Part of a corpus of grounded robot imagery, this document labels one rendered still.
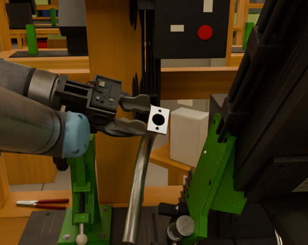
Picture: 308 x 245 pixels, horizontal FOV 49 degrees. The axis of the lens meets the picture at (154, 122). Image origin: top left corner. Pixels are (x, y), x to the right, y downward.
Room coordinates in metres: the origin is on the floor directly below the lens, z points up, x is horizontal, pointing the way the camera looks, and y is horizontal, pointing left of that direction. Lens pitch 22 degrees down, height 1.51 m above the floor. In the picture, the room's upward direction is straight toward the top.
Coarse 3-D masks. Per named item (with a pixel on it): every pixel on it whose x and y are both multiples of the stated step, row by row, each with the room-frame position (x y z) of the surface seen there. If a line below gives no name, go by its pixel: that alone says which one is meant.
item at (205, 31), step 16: (160, 0) 0.79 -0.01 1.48; (176, 0) 0.80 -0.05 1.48; (192, 0) 0.80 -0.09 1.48; (208, 0) 0.80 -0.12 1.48; (224, 0) 0.80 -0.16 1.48; (160, 16) 0.79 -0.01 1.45; (176, 16) 0.80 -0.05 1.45; (192, 16) 0.80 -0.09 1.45; (208, 16) 0.80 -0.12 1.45; (224, 16) 0.80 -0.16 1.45; (160, 32) 0.79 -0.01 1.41; (176, 32) 0.80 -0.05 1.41; (192, 32) 0.80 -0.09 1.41; (208, 32) 0.80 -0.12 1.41; (224, 32) 0.80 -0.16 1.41; (160, 48) 0.79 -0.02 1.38; (176, 48) 0.80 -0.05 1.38; (192, 48) 0.80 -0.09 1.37; (208, 48) 0.80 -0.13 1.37; (224, 48) 0.80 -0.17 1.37
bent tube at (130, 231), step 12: (156, 108) 0.65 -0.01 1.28; (156, 120) 0.67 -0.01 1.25; (156, 132) 0.62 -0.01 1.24; (144, 144) 0.69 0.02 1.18; (144, 156) 0.69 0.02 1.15; (144, 168) 0.68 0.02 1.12; (132, 180) 0.67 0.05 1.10; (144, 180) 0.67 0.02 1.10; (132, 192) 0.64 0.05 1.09; (132, 204) 0.62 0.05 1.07; (132, 216) 0.60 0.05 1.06; (132, 228) 0.58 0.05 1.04; (132, 240) 0.56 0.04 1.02
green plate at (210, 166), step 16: (208, 144) 0.62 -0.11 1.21; (224, 144) 0.54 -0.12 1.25; (208, 160) 0.59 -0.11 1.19; (224, 160) 0.53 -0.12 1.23; (208, 176) 0.56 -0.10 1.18; (224, 176) 0.54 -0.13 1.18; (192, 192) 0.61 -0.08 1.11; (208, 192) 0.53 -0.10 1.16; (224, 192) 0.54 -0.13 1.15; (240, 192) 0.55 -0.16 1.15; (192, 208) 0.58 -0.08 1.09; (208, 208) 0.53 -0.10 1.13; (224, 208) 0.54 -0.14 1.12; (240, 208) 0.55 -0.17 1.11
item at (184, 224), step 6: (186, 216) 0.54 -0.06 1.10; (174, 222) 0.58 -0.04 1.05; (180, 222) 0.53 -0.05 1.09; (186, 222) 0.53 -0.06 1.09; (192, 222) 0.54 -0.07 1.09; (168, 228) 0.57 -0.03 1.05; (174, 228) 0.54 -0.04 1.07; (180, 228) 0.52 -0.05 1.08; (186, 228) 0.53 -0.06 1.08; (192, 228) 0.53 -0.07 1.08; (168, 234) 0.56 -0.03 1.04; (174, 234) 0.54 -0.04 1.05; (180, 234) 0.52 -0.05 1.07; (186, 234) 0.52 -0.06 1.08; (174, 240) 0.56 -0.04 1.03
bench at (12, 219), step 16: (16, 192) 0.95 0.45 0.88; (32, 192) 0.95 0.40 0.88; (48, 192) 0.95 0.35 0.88; (64, 192) 0.95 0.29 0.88; (144, 192) 0.95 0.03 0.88; (160, 192) 0.95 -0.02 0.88; (176, 192) 0.95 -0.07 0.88; (0, 208) 0.87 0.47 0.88; (16, 208) 0.87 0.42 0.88; (32, 208) 0.87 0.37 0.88; (0, 224) 0.79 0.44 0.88; (16, 224) 0.79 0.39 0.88; (0, 240) 0.73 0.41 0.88; (16, 240) 0.73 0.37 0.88
